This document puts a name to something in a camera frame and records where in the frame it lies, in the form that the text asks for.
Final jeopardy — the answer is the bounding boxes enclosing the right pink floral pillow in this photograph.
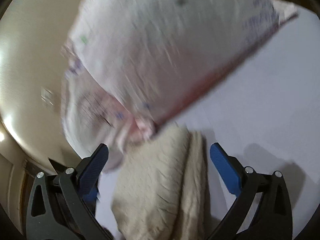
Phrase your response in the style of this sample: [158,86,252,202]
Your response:
[65,0,297,123]

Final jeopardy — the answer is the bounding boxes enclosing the left pink floral pillow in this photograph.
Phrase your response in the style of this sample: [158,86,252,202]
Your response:
[61,41,155,173]

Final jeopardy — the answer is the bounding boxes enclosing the beige cable-knit sweater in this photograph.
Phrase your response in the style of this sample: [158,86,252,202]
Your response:
[111,126,207,239]

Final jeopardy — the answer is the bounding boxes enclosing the pink floral pillow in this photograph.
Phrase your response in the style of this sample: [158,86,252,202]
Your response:
[65,0,297,123]
[61,41,155,173]

